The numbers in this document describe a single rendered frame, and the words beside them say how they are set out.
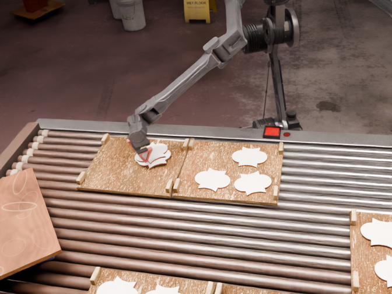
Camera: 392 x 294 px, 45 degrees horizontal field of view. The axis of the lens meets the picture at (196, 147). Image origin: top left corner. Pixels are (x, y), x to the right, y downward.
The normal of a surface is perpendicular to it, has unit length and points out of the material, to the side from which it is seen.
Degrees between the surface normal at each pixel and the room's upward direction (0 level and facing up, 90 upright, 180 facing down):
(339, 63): 0
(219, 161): 0
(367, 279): 0
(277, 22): 90
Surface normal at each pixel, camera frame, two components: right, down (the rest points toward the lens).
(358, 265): -0.11, -0.78
